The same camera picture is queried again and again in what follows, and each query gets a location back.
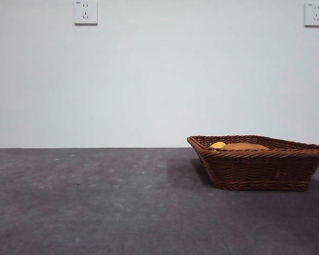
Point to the brown wicker basket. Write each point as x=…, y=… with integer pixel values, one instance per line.
x=260, y=170

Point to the white wall socket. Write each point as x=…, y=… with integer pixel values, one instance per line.
x=315, y=15
x=85, y=13

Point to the brown potato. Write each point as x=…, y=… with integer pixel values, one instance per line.
x=244, y=146

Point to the yellow vegetable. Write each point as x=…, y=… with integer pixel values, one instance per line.
x=218, y=144

